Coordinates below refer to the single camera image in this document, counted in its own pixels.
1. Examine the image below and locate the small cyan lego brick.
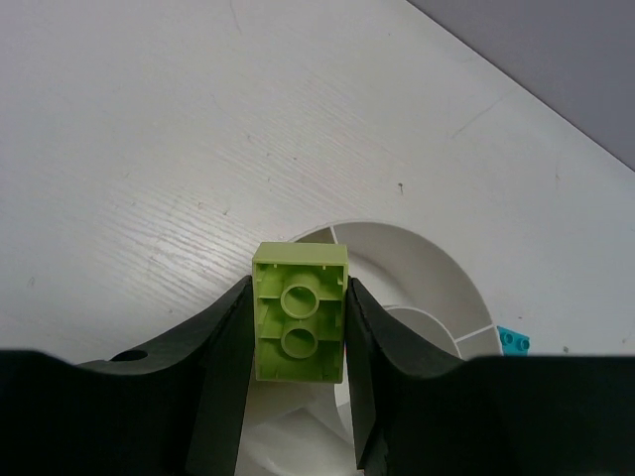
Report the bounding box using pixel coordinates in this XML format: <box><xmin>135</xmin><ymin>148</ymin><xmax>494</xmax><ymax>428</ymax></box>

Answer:
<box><xmin>496</xmin><ymin>326</ymin><xmax>531</xmax><ymax>356</ymax></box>

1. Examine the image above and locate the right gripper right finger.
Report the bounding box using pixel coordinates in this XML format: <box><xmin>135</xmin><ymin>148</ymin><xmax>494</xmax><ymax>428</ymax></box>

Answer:
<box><xmin>345</xmin><ymin>279</ymin><xmax>634</xmax><ymax>475</ymax></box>

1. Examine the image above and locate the white round divided container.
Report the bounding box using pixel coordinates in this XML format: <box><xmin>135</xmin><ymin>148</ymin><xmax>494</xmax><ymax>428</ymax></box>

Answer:
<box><xmin>235</xmin><ymin>221</ymin><xmax>501</xmax><ymax>475</ymax></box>

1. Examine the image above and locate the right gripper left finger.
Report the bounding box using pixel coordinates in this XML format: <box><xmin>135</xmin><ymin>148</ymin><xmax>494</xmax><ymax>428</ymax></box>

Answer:
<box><xmin>1</xmin><ymin>278</ymin><xmax>254</xmax><ymax>475</ymax></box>

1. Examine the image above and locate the lime green lego brick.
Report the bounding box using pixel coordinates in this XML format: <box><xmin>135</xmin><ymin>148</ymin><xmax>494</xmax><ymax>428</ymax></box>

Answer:
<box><xmin>252</xmin><ymin>242</ymin><xmax>348</xmax><ymax>384</ymax></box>

